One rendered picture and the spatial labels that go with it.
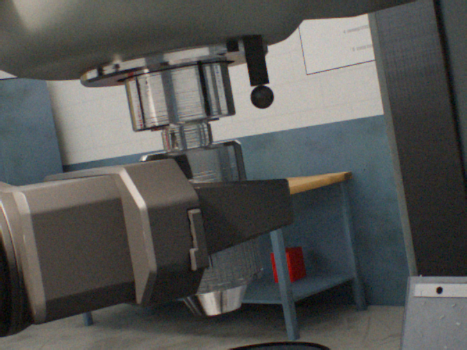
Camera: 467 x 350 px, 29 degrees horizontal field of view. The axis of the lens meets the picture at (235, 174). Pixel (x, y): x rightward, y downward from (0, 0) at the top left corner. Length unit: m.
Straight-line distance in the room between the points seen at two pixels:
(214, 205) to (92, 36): 0.09
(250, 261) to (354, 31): 5.23
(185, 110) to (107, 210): 0.07
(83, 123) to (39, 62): 7.41
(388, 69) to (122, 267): 0.47
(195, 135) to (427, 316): 0.43
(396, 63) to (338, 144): 4.98
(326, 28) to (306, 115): 0.59
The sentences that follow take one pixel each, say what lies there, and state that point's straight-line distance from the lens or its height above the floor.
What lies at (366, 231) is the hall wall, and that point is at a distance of 5.73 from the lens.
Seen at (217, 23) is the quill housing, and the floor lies 1.31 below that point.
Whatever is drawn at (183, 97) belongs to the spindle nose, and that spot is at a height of 1.29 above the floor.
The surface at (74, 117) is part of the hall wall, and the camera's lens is 7.88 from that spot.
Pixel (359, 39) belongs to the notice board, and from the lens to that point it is 5.59.
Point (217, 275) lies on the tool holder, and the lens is 0.39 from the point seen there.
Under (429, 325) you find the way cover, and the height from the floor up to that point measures 1.08.
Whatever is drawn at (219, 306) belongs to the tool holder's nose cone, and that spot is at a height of 1.20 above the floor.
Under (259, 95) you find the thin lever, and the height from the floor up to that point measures 1.29.
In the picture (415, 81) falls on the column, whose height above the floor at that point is 1.29.
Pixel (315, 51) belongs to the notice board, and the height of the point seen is 1.67.
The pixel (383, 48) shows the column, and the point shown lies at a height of 1.32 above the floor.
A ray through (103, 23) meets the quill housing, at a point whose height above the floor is 1.32.
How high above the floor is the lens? 1.27
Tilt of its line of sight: 3 degrees down
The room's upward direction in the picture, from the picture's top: 10 degrees counter-clockwise
